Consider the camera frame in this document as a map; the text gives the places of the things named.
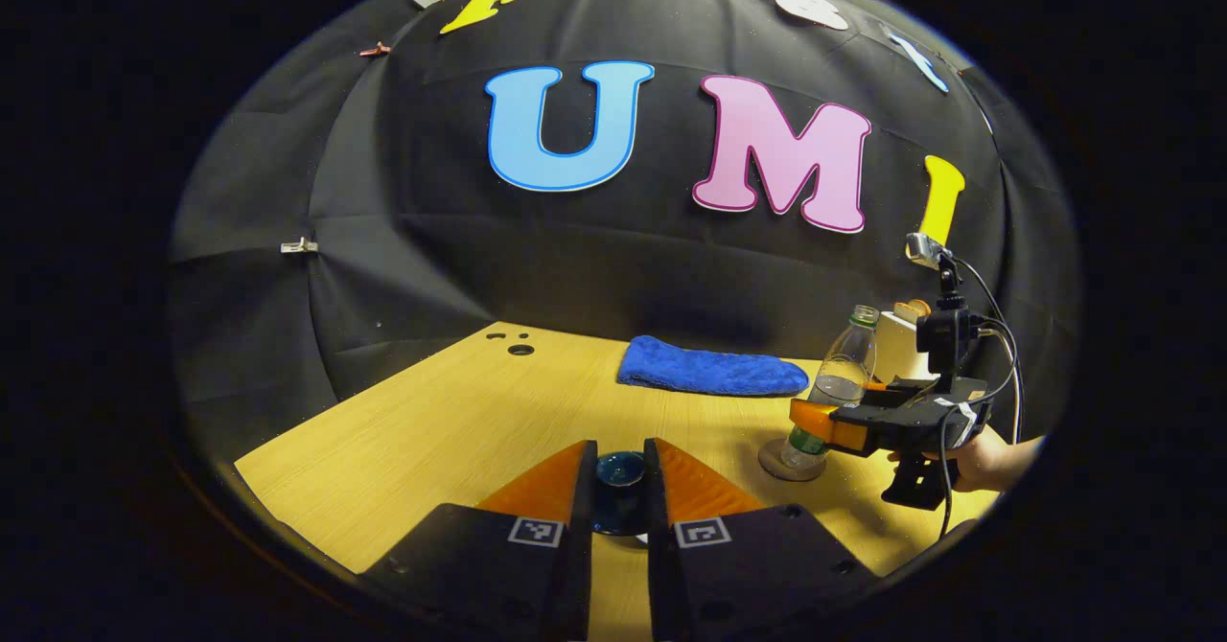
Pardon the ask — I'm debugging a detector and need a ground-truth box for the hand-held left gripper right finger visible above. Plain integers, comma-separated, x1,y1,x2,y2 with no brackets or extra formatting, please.
642,437,878,642

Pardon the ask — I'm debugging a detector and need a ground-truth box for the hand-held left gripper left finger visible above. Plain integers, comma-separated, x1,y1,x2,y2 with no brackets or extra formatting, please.
359,439,599,642

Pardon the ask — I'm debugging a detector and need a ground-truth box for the clear water bottle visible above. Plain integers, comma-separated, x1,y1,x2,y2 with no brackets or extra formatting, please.
779,305,881,471

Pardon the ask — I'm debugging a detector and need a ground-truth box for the blue teacup lid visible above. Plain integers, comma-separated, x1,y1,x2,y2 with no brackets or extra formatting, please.
590,450,649,538

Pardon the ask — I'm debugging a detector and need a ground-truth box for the brown round coaster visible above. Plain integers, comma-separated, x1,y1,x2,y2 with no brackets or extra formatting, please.
757,437,828,483

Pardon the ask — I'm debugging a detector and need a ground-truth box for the white toaster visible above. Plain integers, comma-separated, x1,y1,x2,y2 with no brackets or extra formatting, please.
874,309,940,384

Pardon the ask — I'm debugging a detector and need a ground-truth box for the blue towel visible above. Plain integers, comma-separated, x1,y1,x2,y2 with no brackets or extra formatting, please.
616,335,811,397

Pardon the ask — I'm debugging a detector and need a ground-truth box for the black cable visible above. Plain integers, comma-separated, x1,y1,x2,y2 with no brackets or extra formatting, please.
938,402,964,539
949,254,1027,447

